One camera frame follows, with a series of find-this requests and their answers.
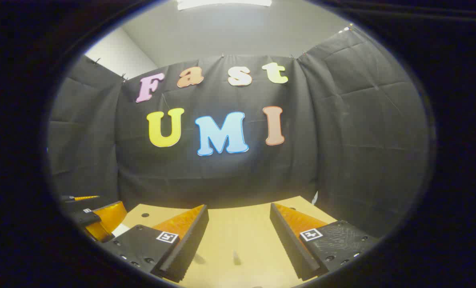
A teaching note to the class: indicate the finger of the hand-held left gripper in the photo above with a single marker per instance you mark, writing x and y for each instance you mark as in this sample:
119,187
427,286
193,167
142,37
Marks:
69,198
85,218

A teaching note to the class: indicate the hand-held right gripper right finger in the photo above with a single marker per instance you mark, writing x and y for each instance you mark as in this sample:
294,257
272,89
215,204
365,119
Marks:
288,240

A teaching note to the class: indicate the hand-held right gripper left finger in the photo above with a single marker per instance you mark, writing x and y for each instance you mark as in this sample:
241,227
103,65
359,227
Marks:
190,240

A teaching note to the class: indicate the black backdrop cloth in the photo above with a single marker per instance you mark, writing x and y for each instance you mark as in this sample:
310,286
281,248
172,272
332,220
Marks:
342,140

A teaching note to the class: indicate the ceiling light panel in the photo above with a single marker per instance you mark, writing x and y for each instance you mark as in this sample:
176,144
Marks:
222,3

